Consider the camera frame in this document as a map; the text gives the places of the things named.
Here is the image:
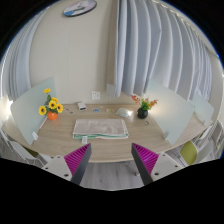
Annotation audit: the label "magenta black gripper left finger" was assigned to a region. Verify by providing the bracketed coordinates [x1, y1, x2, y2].
[43, 144, 92, 185]

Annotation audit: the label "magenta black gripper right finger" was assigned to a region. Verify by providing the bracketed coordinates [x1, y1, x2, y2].
[131, 143, 182, 185]

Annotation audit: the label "beige folded towel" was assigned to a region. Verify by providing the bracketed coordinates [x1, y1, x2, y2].
[73, 119, 129, 139]

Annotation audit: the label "yellow-green chair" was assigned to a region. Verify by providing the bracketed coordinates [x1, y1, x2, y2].
[180, 141, 198, 165]

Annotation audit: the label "right frosted desk divider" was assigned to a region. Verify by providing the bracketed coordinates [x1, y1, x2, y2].
[146, 80, 194, 145]

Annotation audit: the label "frosted desk divider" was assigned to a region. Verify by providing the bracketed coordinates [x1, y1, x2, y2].
[11, 77, 56, 145]
[146, 80, 194, 145]

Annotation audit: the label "crumpled pale cloth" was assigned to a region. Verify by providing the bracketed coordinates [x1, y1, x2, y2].
[116, 108, 132, 118]

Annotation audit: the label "small white box device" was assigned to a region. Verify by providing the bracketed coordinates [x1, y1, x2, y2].
[78, 102, 86, 111]

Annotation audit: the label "sunflowers in orange vase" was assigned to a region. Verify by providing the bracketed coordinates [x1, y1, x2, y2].
[38, 88, 63, 120]

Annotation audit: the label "orange flowers in black pot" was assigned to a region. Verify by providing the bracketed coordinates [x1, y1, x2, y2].
[131, 95, 158, 119]

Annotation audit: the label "white left chair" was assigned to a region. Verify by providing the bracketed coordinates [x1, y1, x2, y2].
[0, 129, 43, 167]

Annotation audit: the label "left frosted desk divider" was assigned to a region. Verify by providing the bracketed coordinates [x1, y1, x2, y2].
[11, 77, 56, 145]

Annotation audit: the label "far right frosted divider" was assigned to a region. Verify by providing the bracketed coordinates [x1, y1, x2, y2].
[192, 93, 214, 126]

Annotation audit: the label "grey left curtain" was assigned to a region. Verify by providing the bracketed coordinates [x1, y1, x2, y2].
[0, 10, 46, 101]

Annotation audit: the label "grey curtain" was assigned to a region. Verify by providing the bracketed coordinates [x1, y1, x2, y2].
[115, 0, 212, 100]
[0, 10, 46, 101]

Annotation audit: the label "grey right curtain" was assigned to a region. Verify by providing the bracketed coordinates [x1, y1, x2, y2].
[115, 0, 212, 100]

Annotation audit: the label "white wall socket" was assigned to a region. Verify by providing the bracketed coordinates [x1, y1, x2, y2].
[92, 91, 100, 100]

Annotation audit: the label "round wall clock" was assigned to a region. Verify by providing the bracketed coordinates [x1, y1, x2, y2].
[63, 0, 97, 17]

